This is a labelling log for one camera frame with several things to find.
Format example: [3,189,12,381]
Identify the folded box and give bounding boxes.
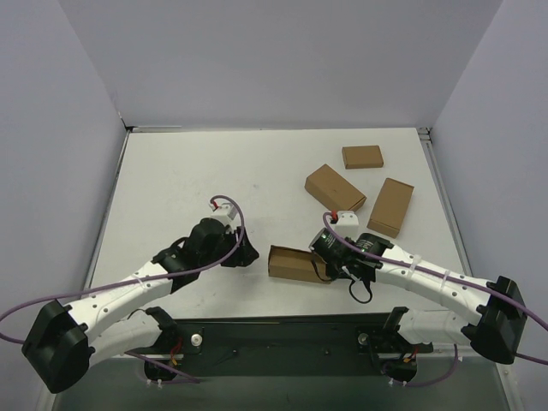
[367,178,414,238]
[342,146,384,170]
[304,164,366,211]

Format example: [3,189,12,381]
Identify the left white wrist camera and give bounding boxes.
[210,200,238,226]

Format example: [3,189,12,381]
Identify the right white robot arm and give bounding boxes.
[310,229,527,365]

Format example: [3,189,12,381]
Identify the purple cable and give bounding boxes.
[321,211,548,386]
[0,194,246,384]

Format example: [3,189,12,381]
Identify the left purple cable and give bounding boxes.
[0,194,246,384]

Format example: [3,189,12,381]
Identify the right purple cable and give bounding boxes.
[321,211,548,386]

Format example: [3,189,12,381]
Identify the folded box far back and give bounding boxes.
[342,146,384,170]

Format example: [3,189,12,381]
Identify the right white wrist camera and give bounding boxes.
[330,211,360,239]

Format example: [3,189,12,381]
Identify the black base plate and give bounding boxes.
[137,313,433,378]

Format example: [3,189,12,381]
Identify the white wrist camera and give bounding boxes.
[330,211,360,239]
[210,200,238,226]

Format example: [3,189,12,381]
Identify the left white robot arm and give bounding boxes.
[21,217,259,394]

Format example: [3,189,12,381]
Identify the folded box middle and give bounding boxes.
[304,164,366,211]

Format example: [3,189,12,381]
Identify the folded box right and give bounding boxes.
[367,178,414,238]

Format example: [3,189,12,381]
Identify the brown paper box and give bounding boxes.
[267,245,331,283]

